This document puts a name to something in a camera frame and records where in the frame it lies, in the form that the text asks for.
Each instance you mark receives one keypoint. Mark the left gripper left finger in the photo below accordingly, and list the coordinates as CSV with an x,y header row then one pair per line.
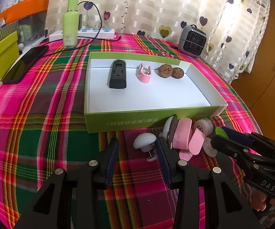
x,y
52,205

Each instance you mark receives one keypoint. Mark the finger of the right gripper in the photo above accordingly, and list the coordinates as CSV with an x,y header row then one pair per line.
x,y
235,147
255,141

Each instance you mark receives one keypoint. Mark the heart patterned curtain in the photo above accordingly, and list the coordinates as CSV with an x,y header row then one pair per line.
x,y
234,28

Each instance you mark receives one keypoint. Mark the grey mini fan heater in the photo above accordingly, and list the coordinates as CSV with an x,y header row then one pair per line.
x,y
192,41

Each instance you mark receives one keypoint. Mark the person's right hand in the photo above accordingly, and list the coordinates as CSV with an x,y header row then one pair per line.
x,y
258,201

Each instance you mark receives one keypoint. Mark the white blue power strip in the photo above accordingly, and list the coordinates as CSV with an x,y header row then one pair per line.
x,y
104,33

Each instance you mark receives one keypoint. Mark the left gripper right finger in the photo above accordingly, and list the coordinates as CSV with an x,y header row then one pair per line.
x,y
224,205

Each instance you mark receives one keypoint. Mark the black smartphone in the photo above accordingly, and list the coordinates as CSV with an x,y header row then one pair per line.
x,y
24,64

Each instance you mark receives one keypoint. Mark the brown walnut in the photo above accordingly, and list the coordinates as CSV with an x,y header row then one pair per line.
x,y
165,71
178,73

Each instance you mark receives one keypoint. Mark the green lotion bottle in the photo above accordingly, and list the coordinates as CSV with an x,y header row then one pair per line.
x,y
70,24

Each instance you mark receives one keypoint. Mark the wooden wardrobe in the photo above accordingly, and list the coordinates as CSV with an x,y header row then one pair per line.
x,y
257,88

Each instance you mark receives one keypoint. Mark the pink hair claw clip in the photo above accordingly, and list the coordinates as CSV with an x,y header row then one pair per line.
x,y
187,140

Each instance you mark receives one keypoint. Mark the lime green shoe box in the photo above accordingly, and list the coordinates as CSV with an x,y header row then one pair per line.
x,y
8,53

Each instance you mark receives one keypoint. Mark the green white open box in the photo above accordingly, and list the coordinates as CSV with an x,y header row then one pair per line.
x,y
142,105

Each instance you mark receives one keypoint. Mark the black rectangular device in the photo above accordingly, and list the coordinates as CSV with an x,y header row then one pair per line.
x,y
118,77

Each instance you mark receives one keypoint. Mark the pink grey hair clip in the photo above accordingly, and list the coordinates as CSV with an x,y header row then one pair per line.
x,y
144,74

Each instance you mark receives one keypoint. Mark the white mushroom-shaped hook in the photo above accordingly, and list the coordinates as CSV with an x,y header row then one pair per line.
x,y
145,142

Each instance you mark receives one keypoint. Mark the green lid white jar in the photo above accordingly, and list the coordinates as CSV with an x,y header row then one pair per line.
x,y
220,131

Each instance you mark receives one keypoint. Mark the orange storage bin lid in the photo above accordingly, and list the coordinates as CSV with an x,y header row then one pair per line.
x,y
23,9

